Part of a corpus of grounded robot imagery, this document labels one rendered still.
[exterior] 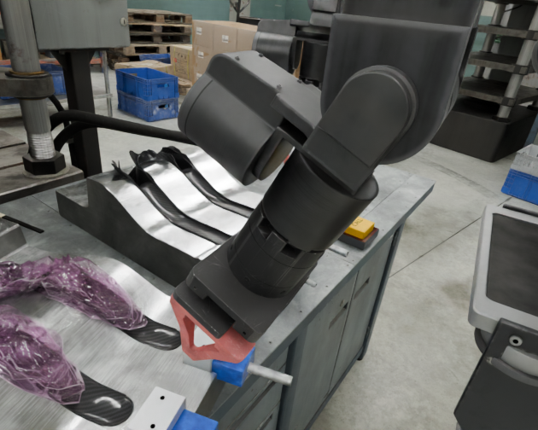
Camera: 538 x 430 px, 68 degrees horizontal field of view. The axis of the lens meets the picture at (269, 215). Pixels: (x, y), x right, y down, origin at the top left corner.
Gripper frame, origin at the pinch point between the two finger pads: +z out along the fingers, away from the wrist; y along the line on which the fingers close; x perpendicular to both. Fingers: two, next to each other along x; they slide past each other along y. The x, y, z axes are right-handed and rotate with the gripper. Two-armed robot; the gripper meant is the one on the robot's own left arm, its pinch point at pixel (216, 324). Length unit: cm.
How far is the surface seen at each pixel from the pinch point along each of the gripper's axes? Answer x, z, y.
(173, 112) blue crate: -203, 199, -311
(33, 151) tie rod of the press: -68, 48, -37
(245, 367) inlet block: 5.3, 11.4, -6.9
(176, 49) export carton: -314, 203, -439
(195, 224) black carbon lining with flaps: -16.4, 20.3, -28.0
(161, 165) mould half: -32, 22, -35
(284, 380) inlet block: 9.8, 10.2, -8.4
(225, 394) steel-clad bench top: 5.9, 18.6, -6.8
